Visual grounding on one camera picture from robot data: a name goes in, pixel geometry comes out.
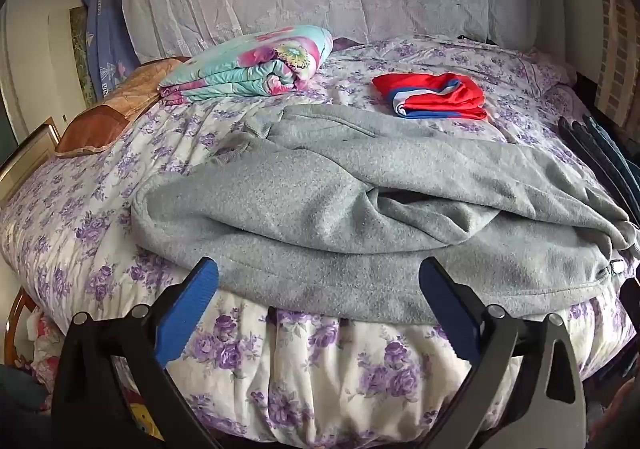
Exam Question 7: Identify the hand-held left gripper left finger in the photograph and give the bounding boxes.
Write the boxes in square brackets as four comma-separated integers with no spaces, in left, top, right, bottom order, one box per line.
[52,256,221,449]

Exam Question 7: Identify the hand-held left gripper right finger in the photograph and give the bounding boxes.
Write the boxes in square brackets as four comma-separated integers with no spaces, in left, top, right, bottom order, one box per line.
[419,256,587,449]

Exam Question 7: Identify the grey sweatshirt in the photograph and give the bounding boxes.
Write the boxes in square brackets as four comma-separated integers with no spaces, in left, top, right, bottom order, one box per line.
[131,104,640,322]

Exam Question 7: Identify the purple floral bed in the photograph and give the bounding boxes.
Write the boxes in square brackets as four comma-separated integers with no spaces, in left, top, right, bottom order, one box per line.
[0,34,632,449]

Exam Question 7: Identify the wooden chair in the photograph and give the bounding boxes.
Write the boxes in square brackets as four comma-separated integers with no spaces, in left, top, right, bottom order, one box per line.
[4,286,38,375]

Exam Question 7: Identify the orange brown pillow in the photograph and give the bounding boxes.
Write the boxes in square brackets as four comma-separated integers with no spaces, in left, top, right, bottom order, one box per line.
[54,56,192,159]

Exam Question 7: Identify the red white blue folded garment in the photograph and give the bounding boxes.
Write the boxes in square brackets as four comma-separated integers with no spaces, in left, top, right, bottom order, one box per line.
[372,72,489,122]

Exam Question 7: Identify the dark folded clothes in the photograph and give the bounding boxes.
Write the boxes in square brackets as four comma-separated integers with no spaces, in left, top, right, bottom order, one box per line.
[557,114,640,230]

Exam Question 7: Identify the floral folded quilt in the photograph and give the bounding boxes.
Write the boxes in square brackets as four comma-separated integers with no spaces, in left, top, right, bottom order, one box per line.
[158,24,335,105]

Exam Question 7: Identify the blue patterned cloth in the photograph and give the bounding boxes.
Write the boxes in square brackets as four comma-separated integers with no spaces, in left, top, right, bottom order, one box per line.
[80,0,141,105]

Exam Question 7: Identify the checkered curtain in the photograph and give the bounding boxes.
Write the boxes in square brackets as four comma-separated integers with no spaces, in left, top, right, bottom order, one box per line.
[595,0,640,130]

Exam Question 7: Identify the wooden picture frame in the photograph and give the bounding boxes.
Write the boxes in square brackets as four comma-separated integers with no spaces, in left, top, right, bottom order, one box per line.
[0,116,62,204]

